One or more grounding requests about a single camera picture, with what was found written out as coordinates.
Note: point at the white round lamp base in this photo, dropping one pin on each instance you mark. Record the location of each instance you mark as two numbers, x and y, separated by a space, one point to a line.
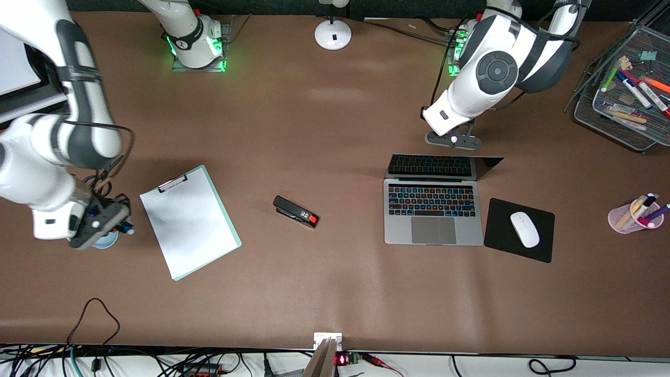
333 34

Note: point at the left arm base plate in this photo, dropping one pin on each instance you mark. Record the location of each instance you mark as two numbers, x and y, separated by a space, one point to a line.
451 68

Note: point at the orange marker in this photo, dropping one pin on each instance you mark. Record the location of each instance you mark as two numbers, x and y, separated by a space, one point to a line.
657 84

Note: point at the blue mesh pen cup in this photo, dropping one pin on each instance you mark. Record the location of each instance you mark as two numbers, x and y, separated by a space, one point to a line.
107 242

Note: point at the white paper sheet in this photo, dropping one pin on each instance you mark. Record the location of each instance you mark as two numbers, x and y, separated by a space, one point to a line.
188 225

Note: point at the black stapler with red end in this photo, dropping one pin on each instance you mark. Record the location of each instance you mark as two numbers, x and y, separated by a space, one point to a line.
293 211

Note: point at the pink mesh pen cup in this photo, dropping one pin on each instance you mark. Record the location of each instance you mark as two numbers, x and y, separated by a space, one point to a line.
617 222

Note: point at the wooden post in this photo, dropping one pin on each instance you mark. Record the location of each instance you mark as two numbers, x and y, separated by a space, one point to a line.
322 361

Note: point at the black mouse pad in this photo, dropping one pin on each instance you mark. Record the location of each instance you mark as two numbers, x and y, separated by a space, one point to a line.
497 230

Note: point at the white computer mouse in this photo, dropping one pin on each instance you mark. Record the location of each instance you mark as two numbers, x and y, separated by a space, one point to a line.
525 229

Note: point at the green marker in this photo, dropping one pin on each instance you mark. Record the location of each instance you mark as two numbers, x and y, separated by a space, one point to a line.
610 77

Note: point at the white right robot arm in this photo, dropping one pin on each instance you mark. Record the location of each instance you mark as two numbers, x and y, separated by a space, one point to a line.
31 152

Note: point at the purple marker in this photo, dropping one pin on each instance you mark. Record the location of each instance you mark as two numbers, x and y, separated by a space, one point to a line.
659 211

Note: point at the white outlet box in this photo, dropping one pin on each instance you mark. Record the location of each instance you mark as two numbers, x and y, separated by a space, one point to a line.
327 337

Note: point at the red marker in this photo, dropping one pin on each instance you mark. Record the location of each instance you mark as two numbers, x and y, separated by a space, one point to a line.
654 99

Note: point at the yellow pen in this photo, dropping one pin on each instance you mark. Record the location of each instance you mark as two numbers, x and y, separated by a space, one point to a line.
634 118

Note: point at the black document tray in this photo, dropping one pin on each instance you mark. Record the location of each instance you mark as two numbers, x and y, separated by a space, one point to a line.
31 107

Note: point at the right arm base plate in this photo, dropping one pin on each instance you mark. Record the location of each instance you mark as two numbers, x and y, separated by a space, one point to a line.
226 52

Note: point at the red LED display module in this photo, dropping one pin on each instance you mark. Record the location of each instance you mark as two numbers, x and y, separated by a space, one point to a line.
345 359

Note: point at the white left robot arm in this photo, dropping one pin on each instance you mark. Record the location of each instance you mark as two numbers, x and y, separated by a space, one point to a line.
497 68

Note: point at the white marker with black cap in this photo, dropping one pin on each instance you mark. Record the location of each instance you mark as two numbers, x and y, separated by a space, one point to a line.
648 200

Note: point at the teal clipboard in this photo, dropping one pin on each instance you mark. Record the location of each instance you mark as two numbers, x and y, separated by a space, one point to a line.
236 238

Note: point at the wooden clothespin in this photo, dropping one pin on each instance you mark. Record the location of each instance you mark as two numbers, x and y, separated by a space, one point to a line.
625 63

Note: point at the silver laptop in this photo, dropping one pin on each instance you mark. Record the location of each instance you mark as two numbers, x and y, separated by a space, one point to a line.
434 220

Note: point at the yellow highlighter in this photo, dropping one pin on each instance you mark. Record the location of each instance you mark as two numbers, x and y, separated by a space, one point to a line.
631 212

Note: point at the black mesh desk tray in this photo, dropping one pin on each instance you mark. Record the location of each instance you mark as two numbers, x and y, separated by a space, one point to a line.
602 115

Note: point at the white marker with blue cap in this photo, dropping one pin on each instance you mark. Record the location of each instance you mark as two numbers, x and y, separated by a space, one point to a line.
633 90

